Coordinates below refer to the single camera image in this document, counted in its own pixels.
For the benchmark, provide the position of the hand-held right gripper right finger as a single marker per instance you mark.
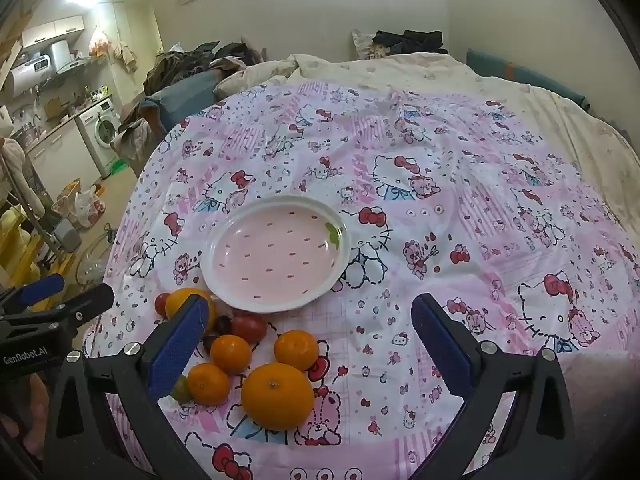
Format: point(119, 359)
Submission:
point(442, 347)

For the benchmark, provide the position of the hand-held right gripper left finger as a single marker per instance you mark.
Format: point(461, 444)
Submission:
point(181, 342)

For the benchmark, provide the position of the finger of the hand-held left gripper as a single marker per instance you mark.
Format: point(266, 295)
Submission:
point(80, 305)
point(37, 289)

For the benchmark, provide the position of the large orange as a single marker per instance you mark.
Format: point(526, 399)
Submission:
point(176, 301)
point(277, 395)

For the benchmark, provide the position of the red tomato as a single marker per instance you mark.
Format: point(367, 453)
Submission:
point(161, 304)
point(248, 327)

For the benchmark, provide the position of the green grape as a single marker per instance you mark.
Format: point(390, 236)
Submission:
point(180, 389)

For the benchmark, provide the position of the dark purple grape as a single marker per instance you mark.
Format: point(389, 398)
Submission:
point(223, 323)

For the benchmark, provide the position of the small tangerine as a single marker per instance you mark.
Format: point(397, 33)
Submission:
point(208, 384)
point(296, 351)
point(230, 353)

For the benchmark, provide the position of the white bowl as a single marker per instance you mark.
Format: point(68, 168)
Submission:
point(277, 252)

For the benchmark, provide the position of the yellow crates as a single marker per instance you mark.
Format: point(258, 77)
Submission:
point(20, 247)

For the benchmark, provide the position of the grey bin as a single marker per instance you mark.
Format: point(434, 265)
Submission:
point(68, 233)

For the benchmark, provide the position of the white plastic bag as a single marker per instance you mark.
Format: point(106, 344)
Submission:
point(90, 206)

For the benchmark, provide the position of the green dustpan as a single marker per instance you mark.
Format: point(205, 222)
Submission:
point(118, 167)

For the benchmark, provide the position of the pink cartoon printed blanket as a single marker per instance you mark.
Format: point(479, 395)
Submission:
point(400, 200)

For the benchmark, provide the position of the kitchen counter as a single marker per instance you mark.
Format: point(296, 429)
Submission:
point(55, 135)

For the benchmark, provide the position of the white washing machine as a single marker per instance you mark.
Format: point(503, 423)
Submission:
point(101, 130)

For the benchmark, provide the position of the white water heater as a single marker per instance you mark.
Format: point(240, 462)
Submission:
point(27, 72)

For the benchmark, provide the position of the range hood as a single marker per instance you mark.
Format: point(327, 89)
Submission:
point(67, 55)

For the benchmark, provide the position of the hanging beige towel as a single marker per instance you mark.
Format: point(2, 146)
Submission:
point(125, 57)

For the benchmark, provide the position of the hanging orange plastic bag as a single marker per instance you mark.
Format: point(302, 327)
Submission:
point(99, 42)

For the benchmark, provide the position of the brown clothes pile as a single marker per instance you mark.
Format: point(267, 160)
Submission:
point(195, 62)

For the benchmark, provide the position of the cream duvet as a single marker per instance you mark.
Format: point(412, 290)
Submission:
point(450, 72)

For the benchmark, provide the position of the floral pillow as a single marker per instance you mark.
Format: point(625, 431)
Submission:
point(369, 47)

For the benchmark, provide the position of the dark clothes pile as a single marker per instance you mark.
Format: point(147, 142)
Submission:
point(410, 40)

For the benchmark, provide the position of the white wall cabinets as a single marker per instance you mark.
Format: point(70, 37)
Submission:
point(52, 30)

